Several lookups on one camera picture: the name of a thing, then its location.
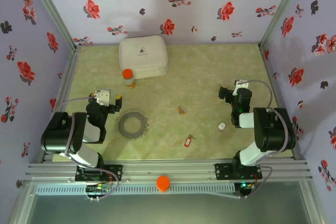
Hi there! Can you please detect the red key tag with key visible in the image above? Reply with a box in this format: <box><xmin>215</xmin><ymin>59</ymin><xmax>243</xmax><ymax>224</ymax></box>
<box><xmin>183</xmin><ymin>134</ymin><xmax>197</xmax><ymax>147</ymax></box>

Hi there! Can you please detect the orange capped bottle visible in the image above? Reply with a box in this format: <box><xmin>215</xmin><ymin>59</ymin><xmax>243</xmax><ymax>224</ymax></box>
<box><xmin>122</xmin><ymin>68</ymin><xmax>137</xmax><ymax>90</ymax></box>

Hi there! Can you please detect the white zip case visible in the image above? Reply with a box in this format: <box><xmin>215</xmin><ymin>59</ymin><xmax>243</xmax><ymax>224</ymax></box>
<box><xmin>118</xmin><ymin>35</ymin><xmax>169</xmax><ymax>80</ymax></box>

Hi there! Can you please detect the orange round button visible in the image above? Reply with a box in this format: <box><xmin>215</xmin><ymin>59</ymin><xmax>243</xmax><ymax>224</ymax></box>
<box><xmin>156</xmin><ymin>175</ymin><xmax>171</xmax><ymax>193</ymax></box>

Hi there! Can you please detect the grey metal panel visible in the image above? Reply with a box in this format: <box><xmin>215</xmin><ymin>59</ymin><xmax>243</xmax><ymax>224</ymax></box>
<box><xmin>7</xmin><ymin>182</ymin><xmax>329</xmax><ymax>224</ymax></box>

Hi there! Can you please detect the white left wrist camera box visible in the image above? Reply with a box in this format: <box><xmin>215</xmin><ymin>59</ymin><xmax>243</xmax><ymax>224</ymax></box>
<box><xmin>94</xmin><ymin>89</ymin><xmax>111</xmax><ymax>106</ymax></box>

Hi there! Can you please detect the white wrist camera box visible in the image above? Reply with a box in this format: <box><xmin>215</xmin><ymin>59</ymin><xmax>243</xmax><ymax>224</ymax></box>
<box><xmin>94</xmin><ymin>89</ymin><xmax>111</xmax><ymax>106</ymax></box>
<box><xmin>233</xmin><ymin>79</ymin><xmax>249</xmax><ymax>96</ymax></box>

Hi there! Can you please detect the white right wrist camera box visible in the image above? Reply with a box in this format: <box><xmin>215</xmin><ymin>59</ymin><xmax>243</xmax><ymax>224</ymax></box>
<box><xmin>233</xmin><ymin>79</ymin><xmax>249</xmax><ymax>96</ymax></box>

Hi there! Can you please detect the lilac right arm cable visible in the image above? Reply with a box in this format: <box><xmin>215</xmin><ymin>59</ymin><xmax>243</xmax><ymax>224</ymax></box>
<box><xmin>244</xmin><ymin>79</ymin><xmax>291</xmax><ymax>200</ymax></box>

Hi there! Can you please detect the lilac arm cable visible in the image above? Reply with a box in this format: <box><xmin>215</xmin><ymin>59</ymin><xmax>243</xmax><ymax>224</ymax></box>
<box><xmin>244</xmin><ymin>79</ymin><xmax>291</xmax><ymax>200</ymax></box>
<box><xmin>54</xmin><ymin>95</ymin><xmax>120</xmax><ymax>202</ymax></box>

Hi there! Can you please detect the lilac left arm cable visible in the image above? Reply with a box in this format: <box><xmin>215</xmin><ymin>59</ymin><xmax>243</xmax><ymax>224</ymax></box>
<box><xmin>54</xmin><ymin>95</ymin><xmax>120</xmax><ymax>202</ymax></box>

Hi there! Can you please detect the aluminium side rail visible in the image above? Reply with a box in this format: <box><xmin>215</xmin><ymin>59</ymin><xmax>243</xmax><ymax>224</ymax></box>
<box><xmin>39</xmin><ymin>45</ymin><xmax>82</xmax><ymax>162</ymax></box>
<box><xmin>258</xmin><ymin>45</ymin><xmax>308</xmax><ymax>161</ymax></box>

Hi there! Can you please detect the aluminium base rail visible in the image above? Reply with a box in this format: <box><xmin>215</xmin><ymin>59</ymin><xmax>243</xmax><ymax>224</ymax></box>
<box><xmin>25</xmin><ymin>158</ymin><xmax>313</xmax><ymax>183</ymax></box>

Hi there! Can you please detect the grey slotted cable duct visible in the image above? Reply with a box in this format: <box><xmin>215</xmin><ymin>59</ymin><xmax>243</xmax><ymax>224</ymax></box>
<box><xmin>35</xmin><ymin>184</ymin><xmax>236</xmax><ymax>196</ymax></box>

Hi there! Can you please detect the aluminium corner post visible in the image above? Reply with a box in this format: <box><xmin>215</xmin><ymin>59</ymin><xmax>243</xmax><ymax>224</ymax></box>
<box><xmin>25</xmin><ymin>0</ymin><xmax>82</xmax><ymax>51</ymax></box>
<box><xmin>259</xmin><ymin>0</ymin><xmax>308</xmax><ymax>49</ymax></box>

